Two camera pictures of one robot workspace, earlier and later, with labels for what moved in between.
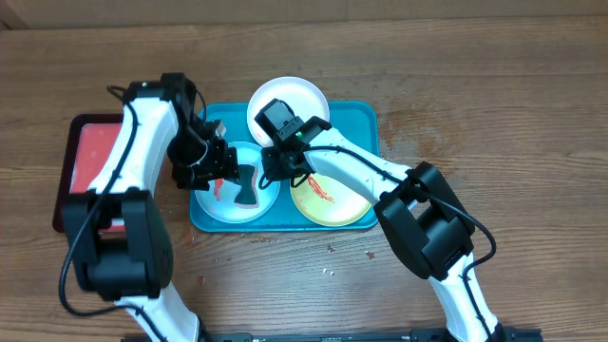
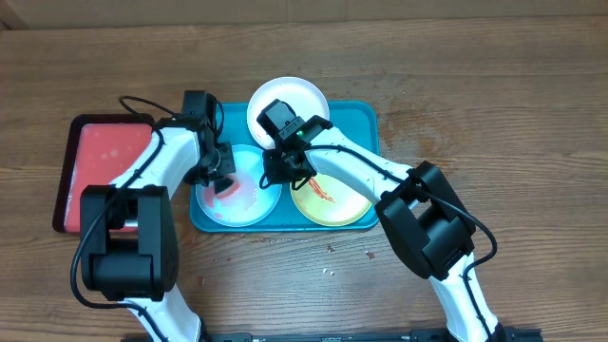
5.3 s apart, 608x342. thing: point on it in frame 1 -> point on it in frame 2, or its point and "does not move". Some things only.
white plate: (301, 97) does not move
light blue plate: (219, 199) does not move
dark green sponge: (245, 173) -> (221, 183)
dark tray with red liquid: (88, 139) does not move
